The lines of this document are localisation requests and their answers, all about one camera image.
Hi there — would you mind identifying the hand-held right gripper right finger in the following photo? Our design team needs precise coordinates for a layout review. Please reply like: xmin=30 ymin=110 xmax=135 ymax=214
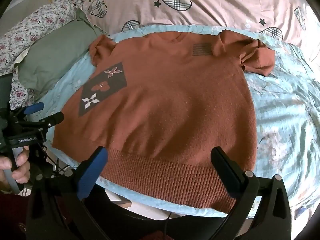
xmin=211 ymin=147 xmax=293 ymax=240

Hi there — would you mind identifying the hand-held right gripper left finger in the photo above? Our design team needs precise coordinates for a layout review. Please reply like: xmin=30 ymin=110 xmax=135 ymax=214
xmin=26 ymin=146 xmax=108 ymax=240

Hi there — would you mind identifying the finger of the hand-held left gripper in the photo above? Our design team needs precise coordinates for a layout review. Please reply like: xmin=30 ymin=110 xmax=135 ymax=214
xmin=22 ymin=112 xmax=64 ymax=133
xmin=23 ymin=102 xmax=45 ymax=116

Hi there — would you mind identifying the rust orange knit sweater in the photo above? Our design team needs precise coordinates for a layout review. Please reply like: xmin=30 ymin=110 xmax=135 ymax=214
xmin=52 ymin=29 xmax=276 ymax=213

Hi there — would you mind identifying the person's left hand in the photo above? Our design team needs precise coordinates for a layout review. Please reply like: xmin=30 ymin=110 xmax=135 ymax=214
xmin=0 ymin=147 xmax=31 ymax=193

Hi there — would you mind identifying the green pillow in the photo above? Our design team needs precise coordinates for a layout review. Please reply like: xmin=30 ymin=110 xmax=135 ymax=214
xmin=14 ymin=8 xmax=108 ymax=98

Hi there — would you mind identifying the light blue floral quilt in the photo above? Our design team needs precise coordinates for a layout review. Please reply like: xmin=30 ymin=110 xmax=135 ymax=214
xmin=24 ymin=25 xmax=320 ymax=222

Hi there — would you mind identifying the pink heart-print duvet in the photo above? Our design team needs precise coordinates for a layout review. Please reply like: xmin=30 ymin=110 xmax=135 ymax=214
xmin=82 ymin=0 xmax=320 ymax=67

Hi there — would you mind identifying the black cable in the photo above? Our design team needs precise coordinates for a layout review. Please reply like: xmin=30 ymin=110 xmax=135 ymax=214
xmin=164 ymin=211 xmax=173 ymax=240

